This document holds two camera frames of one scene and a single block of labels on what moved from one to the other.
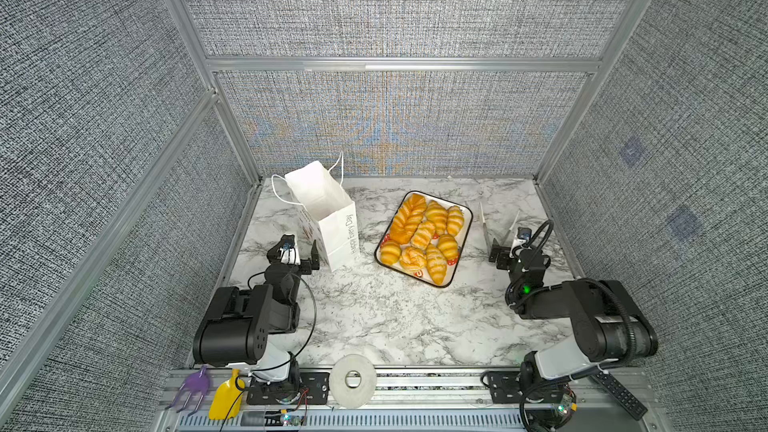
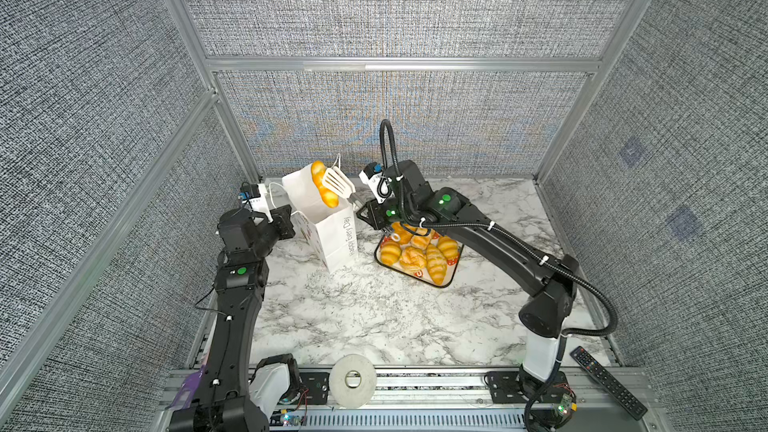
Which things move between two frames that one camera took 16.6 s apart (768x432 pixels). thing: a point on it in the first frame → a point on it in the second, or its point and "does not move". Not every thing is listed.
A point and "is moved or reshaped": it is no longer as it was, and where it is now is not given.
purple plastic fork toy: (197, 384) does not move
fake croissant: (449, 246) does not move
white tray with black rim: (425, 237) does not move
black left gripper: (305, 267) → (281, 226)
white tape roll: (352, 381) does not move
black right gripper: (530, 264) → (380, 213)
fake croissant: (455, 220) is moved or reshaped
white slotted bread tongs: (485, 229) is moved or reshaped
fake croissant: (390, 252) does not move
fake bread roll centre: (422, 235) does not move
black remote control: (620, 394) does not move
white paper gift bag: (331, 217) does not move
